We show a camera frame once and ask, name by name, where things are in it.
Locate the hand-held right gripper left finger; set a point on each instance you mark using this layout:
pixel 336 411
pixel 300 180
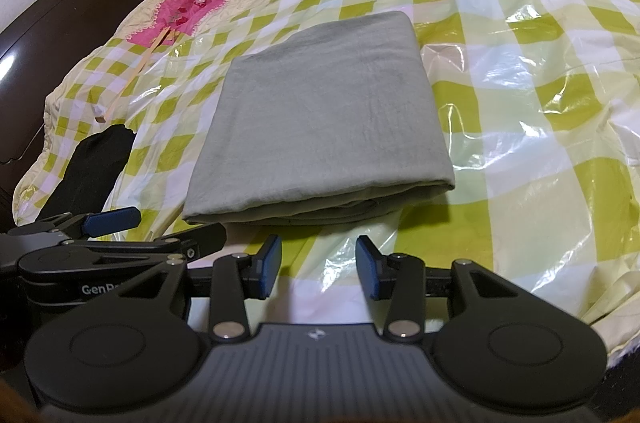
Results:
pixel 270 265

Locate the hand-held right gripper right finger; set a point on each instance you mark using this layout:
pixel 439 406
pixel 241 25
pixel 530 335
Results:
pixel 367 268

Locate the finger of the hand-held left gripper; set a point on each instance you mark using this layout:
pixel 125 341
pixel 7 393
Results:
pixel 112 220
pixel 200 243

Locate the grey cloth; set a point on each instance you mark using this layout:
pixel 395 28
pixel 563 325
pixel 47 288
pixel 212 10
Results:
pixel 325 118

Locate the black cloth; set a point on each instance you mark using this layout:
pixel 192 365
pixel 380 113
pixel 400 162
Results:
pixel 90 173

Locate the thin wooden stick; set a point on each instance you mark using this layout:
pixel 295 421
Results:
pixel 137 65

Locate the dark wooden headboard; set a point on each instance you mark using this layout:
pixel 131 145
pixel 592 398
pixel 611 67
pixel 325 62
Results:
pixel 65 13

